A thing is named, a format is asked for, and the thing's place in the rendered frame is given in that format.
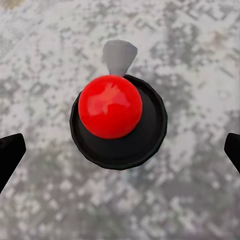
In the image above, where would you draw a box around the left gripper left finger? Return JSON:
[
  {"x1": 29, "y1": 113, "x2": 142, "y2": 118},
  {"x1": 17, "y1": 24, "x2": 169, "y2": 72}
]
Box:
[{"x1": 0, "y1": 133, "x2": 26, "y2": 193}]

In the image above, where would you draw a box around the pesticide atomizer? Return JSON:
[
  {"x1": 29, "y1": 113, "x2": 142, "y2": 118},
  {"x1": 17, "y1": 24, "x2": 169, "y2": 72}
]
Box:
[{"x1": 69, "y1": 39, "x2": 168, "y2": 171}]

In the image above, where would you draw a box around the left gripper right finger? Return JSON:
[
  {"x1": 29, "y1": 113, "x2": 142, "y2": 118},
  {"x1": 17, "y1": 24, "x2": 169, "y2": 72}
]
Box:
[{"x1": 224, "y1": 132, "x2": 240, "y2": 173}]

